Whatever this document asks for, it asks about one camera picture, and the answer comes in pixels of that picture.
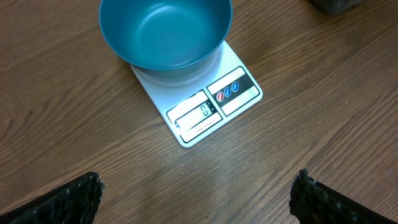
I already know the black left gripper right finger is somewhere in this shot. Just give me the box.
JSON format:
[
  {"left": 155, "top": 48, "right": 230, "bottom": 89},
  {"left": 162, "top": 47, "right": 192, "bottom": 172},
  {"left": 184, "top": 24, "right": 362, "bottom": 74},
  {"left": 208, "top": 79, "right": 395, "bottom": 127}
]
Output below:
[{"left": 289, "top": 169, "right": 395, "bottom": 224}]

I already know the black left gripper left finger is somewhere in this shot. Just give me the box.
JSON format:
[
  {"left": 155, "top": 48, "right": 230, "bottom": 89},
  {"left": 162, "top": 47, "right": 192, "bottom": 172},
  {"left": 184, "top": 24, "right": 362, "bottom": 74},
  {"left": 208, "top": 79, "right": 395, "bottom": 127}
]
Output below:
[{"left": 1, "top": 172, "right": 105, "bottom": 224}]

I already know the white digital kitchen scale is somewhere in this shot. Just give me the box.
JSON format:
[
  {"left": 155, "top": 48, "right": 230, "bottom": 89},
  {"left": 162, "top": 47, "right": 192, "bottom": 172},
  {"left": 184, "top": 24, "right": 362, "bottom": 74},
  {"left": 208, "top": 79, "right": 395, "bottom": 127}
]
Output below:
[{"left": 132, "top": 42, "right": 263, "bottom": 148}]

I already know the blue metal bowl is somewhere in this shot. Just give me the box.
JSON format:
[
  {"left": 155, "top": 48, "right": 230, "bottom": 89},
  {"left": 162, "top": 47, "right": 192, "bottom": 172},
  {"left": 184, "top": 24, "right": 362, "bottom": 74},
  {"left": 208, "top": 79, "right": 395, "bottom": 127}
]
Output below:
[{"left": 99, "top": 0, "right": 233, "bottom": 75}]

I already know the clear plastic container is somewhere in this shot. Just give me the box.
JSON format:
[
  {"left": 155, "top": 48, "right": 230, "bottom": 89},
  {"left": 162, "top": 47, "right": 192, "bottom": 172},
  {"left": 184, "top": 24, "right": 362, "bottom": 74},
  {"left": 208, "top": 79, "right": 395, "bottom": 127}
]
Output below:
[{"left": 310, "top": 0, "right": 364, "bottom": 16}]

